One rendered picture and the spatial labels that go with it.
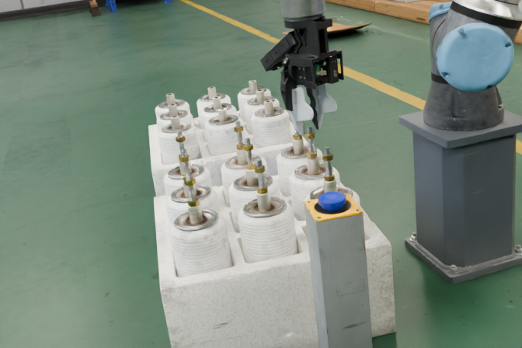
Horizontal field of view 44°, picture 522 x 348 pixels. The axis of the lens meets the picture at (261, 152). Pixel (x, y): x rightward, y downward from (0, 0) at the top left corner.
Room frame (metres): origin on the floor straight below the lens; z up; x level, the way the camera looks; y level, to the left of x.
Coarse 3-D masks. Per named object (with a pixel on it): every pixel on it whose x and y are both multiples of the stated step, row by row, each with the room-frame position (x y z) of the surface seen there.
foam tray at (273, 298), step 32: (160, 224) 1.15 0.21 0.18; (160, 256) 1.02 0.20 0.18; (288, 256) 0.96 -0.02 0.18; (384, 256) 0.96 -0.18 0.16; (160, 288) 0.92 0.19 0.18; (192, 288) 0.92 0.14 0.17; (224, 288) 0.92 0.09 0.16; (256, 288) 0.93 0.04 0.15; (288, 288) 0.94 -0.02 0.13; (384, 288) 0.96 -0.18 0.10; (192, 320) 0.92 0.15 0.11; (224, 320) 0.92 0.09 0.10; (256, 320) 0.93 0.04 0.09; (288, 320) 0.94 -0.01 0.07; (384, 320) 0.96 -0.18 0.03
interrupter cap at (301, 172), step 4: (320, 164) 1.18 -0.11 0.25; (324, 164) 1.17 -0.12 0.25; (300, 168) 1.17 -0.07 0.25; (304, 168) 1.17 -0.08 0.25; (320, 168) 1.16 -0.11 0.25; (324, 168) 1.16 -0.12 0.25; (332, 168) 1.15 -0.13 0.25; (296, 172) 1.15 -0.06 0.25; (300, 172) 1.14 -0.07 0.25; (304, 172) 1.15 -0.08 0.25; (320, 172) 1.14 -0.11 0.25; (324, 172) 1.13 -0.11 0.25; (332, 172) 1.13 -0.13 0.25; (296, 176) 1.13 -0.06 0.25; (300, 176) 1.12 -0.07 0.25; (304, 176) 1.12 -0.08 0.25; (308, 176) 1.12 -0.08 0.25; (312, 176) 1.12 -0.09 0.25; (316, 176) 1.12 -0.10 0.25; (320, 176) 1.11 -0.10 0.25
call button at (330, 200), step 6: (330, 192) 0.87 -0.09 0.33; (336, 192) 0.87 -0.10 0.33; (318, 198) 0.85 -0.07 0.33; (324, 198) 0.85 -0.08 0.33; (330, 198) 0.85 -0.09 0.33; (336, 198) 0.84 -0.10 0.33; (342, 198) 0.84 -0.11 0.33; (324, 204) 0.84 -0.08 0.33; (330, 204) 0.83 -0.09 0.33; (336, 204) 0.83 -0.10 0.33; (342, 204) 0.84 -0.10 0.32; (330, 210) 0.84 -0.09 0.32
